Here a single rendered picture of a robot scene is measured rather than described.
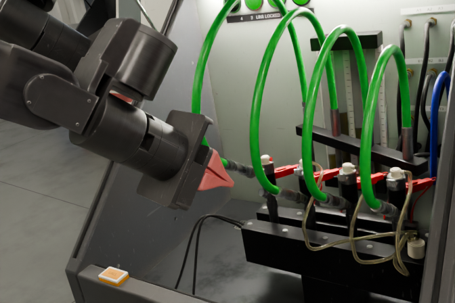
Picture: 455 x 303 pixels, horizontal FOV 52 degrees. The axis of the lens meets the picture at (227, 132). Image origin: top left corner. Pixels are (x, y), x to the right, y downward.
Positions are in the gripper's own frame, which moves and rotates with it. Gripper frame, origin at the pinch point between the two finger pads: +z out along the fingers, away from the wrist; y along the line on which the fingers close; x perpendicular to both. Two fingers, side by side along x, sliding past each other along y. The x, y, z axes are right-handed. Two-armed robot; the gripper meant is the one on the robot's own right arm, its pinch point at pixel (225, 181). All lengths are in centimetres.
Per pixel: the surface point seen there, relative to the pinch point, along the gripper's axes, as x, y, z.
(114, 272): 34.5, -21.3, 14.8
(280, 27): 9.8, 26.4, 8.1
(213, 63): 54, 32, 32
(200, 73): 14.6, 14.4, 0.9
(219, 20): 16.3, 23.8, 1.4
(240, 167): 15.9, 4.8, 17.3
